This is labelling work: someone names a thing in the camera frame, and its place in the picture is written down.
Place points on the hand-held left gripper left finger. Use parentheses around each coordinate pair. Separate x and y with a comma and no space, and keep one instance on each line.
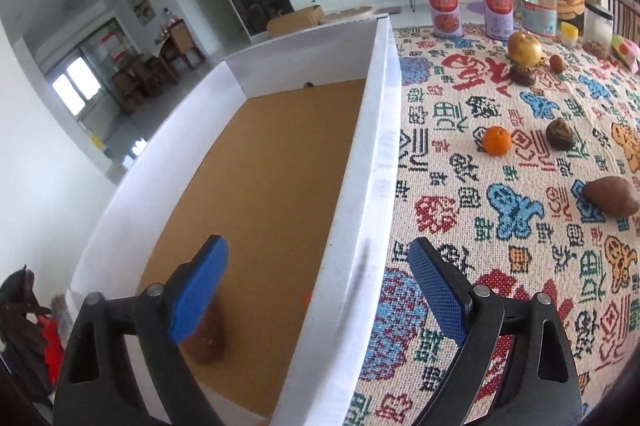
(197,291)

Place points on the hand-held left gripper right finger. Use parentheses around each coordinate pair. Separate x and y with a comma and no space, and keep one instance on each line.
(440,291)

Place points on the brown sweet potato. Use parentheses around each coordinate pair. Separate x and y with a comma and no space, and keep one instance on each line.
(207,341)
(610,194)

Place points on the white box with cork bottom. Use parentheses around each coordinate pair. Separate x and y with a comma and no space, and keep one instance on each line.
(370,156)

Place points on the orange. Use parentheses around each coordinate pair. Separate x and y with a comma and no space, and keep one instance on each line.
(497,140)

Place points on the brown shiitake mushroom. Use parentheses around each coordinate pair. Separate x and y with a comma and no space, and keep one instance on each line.
(522,75)
(560,135)

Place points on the patterned woven tablecloth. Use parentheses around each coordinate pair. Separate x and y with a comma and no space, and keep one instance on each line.
(450,206)

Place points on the dark and red clothing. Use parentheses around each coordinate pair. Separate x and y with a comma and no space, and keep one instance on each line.
(25,331)

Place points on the window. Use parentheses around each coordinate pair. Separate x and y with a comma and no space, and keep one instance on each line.
(75,88)

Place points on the wooden dining chairs and table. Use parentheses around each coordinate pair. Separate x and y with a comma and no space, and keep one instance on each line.
(175,48)

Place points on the small brown fruit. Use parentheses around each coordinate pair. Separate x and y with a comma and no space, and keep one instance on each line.
(557,62)

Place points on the yellow pear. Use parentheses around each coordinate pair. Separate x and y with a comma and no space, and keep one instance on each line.
(525,48)

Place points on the purple white food can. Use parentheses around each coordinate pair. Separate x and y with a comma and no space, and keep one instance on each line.
(497,9)
(444,8)

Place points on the purple round mat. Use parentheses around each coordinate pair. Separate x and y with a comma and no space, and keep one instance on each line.
(476,8)

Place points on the brown cardboard box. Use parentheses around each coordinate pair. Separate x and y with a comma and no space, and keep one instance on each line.
(295,22)

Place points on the small yellow cup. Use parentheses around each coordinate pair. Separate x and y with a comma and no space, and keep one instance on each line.
(569,34)

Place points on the round wooden low table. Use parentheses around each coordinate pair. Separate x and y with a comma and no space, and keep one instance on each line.
(350,12)

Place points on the blue silver food can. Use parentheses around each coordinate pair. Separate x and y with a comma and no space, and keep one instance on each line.
(538,8)

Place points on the pink green pouch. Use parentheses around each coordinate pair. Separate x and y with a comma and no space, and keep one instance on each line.
(625,51)

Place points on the clear plastic container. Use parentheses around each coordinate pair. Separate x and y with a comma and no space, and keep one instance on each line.
(598,28)

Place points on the wooden slatted chair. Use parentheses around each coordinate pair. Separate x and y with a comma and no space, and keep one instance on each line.
(620,3)

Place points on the wall picture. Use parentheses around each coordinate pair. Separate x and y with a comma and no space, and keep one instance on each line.
(140,5)

